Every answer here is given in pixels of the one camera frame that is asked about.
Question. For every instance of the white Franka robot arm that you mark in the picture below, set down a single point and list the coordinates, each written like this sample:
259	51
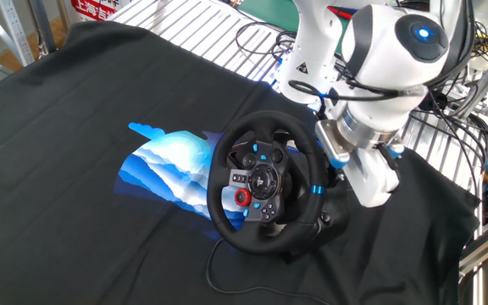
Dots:
379	51

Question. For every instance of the black cloth with blue print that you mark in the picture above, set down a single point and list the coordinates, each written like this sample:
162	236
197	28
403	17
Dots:
57	169

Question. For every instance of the black Logitech wheel base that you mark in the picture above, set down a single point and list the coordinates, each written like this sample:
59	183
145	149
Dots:
337	212

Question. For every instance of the red and white sign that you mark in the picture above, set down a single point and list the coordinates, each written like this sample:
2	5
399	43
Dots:
93	8

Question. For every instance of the silver depth camera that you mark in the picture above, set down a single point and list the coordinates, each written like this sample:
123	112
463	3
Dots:
333	144

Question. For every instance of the aluminium extrusion beam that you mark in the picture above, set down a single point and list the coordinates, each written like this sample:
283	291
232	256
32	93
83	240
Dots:
487	245

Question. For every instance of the black racing steering wheel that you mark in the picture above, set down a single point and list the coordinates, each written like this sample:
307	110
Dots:
227	237

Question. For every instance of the green mat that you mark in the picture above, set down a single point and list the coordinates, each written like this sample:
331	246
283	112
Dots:
269	12

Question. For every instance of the perforated steel post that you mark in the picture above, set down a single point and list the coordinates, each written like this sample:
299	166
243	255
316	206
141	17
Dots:
13	29

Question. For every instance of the dark metal pole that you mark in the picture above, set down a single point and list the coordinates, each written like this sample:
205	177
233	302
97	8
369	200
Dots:
45	25

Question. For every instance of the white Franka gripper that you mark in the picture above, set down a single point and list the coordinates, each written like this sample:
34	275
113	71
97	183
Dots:
373	182

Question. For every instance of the red pen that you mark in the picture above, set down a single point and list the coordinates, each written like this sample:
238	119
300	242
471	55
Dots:
341	12

